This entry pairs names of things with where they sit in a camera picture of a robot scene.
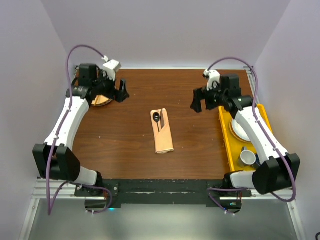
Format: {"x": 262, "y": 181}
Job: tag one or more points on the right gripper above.
{"x": 203, "y": 94}

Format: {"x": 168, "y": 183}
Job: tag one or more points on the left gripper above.
{"x": 121, "y": 94}

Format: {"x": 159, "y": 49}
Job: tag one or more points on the black metal spoon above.
{"x": 156, "y": 117}

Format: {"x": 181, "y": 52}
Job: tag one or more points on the beige cloth napkin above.
{"x": 163, "y": 140}

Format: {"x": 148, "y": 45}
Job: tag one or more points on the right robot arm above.
{"x": 278, "y": 168}

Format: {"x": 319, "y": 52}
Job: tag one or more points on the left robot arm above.
{"x": 54, "y": 158}

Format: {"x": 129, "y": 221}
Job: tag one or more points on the round bamboo plate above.
{"x": 100, "y": 101}

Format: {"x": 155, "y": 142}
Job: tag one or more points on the white paper plate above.
{"x": 238, "y": 131}

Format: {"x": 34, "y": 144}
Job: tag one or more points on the yellow plastic bin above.
{"x": 233, "y": 144}

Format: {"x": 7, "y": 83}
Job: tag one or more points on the white mug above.
{"x": 246, "y": 157}

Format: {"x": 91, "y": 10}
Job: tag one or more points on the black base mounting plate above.
{"x": 234, "y": 203}

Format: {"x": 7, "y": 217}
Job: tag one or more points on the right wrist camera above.
{"x": 213, "y": 79}

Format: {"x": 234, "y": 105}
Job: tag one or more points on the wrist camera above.
{"x": 213, "y": 79}
{"x": 111, "y": 68}

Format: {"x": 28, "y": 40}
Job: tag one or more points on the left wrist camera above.
{"x": 111, "y": 68}

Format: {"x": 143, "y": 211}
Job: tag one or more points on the aluminium frame rail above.
{"x": 146, "y": 187}

